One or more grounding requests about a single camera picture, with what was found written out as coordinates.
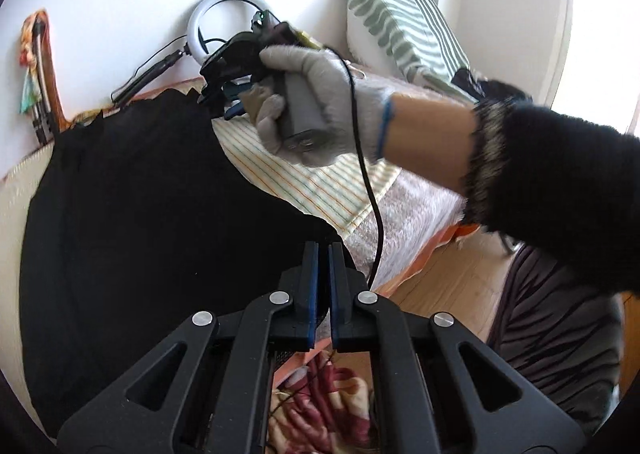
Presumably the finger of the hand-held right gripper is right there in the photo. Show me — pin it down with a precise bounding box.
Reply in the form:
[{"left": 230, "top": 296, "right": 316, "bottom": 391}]
[
  {"left": 222, "top": 86, "right": 249, "bottom": 121},
  {"left": 199, "top": 80, "right": 236, "bottom": 109}
]

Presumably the person's grey striped clothing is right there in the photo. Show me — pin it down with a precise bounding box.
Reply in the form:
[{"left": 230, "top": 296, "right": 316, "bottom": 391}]
[{"left": 486, "top": 243, "right": 627, "bottom": 436}]

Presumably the green white striped pillow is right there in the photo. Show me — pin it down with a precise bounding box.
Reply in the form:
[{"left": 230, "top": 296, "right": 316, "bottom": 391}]
[{"left": 345, "top": 0, "right": 482, "bottom": 104}]

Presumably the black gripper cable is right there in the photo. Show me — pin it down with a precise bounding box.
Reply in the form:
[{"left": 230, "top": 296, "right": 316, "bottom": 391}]
[{"left": 320, "top": 45, "right": 386, "bottom": 289}]

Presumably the person's right hand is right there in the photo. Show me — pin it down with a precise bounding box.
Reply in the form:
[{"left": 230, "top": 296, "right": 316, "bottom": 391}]
[{"left": 255, "top": 44, "right": 398, "bottom": 170}]

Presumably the yellow striped bed mat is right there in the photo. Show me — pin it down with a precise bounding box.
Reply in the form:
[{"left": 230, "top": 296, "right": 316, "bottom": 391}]
[{"left": 212, "top": 115, "right": 402, "bottom": 236}]

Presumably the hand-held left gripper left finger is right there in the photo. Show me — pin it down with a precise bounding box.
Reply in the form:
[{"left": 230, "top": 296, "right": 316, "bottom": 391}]
[{"left": 56, "top": 240, "right": 321, "bottom": 454}]

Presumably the thin black light cable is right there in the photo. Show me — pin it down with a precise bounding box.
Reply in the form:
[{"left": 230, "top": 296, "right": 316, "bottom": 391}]
[{"left": 134, "top": 33, "right": 190, "bottom": 81}]

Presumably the dark cloth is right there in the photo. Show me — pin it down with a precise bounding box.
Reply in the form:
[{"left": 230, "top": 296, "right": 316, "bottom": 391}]
[{"left": 450, "top": 66, "right": 534, "bottom": 103}]

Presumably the pinkish plush blanket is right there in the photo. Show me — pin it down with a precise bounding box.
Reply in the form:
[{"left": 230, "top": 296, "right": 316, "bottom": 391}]
[{"left": 345, "top": 63, "right": 482, "bottom": 291}]

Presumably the black garment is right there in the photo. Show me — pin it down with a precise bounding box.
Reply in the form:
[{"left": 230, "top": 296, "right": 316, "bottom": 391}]
[{"left": 19, "top": 89, "right": 358, "bottom": 441}]

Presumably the person's right forearm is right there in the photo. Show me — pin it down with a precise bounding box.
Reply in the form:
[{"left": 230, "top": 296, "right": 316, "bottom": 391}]
[{"left": 382, "top": 93, "right": 640, "bottom": 296}]

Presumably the black ring light tripod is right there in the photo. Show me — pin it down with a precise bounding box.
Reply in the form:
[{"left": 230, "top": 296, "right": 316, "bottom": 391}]
[{"left": 110, "top": 46, "right": 195, "bottom": 108}]

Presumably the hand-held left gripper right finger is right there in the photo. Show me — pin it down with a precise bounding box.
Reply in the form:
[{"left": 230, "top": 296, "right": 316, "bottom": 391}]
[{"left": 327, "top": 241, "right": 586, "bottom": 454}]

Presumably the colourful hanging fabric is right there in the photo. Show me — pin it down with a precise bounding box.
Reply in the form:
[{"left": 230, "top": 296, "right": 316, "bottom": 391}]
[{"left": 18, "top": 10, "right": 50, "bottom": 116}]

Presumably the white ring light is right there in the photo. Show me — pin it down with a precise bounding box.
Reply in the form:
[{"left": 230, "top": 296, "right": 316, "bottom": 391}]
[{"left": 186, "top": 0, "right": 274, "bottom": 85}]

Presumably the red floral blanket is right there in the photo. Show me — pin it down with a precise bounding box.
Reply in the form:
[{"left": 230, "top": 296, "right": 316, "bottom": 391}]
[{"left": 267, "top": 349, "right": 377, "bottom": 454}]

